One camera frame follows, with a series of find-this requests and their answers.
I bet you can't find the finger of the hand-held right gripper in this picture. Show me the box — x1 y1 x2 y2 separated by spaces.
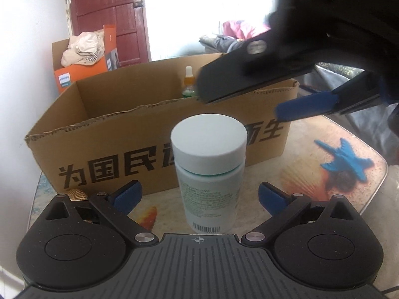
198 36 316 104
276 73 389 122

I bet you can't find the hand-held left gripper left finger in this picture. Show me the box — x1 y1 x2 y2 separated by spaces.
45 180 158 247

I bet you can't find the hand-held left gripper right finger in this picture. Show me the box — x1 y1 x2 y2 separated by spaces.
241 181 355 247

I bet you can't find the green dropper bottle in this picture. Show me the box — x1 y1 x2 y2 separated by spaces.
182 65 199 99

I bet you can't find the brown cardboard box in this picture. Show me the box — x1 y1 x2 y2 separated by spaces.
25 51 300 198

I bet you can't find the white plastic bottle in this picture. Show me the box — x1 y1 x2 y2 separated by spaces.
170 114 248 234

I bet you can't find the pile of clothes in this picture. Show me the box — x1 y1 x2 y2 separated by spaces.
199 19 272 54

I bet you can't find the dark grey cloth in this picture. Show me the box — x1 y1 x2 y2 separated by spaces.
299 62 399 125

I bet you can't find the orange cardboard box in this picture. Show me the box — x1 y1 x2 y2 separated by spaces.
52 24 118 94

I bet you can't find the red wooden door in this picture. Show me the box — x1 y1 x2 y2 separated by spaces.
69 0 152 68

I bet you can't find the beige cloth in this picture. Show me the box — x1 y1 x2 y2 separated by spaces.
61 30 105 67

